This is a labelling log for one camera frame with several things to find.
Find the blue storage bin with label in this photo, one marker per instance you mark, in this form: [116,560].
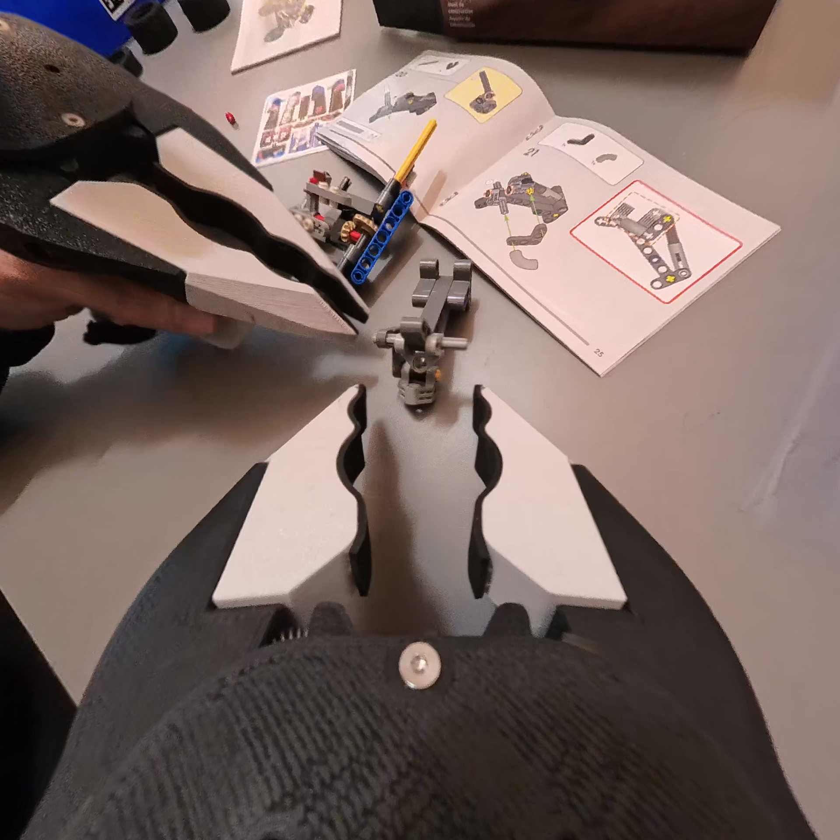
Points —
[65,19]

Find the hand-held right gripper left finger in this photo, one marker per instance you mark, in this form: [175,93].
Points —
[295,525]

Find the open instruction booklet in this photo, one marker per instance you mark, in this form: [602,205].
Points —
[558,229]

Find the toy set box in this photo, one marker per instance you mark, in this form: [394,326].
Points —
[590,19]

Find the person's left hand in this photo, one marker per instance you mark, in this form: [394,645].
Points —
[98,295]

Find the small closed instruction booklet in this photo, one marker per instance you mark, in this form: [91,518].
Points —
[289,33]

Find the toy car chassis assembly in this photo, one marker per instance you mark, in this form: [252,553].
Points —
[380,236]

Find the sticker sheet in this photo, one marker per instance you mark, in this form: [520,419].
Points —
[305,118]

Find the grey toy connector assembly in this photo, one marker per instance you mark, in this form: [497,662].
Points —
[426,308]

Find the person's black sweater torso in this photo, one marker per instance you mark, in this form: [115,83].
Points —
[26,722]

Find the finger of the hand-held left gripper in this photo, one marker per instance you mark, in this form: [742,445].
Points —
[249,190]
[164,236]

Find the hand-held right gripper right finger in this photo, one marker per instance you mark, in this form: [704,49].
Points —
[551,525]

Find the person's left forearm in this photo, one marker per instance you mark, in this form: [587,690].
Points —
[19,354]

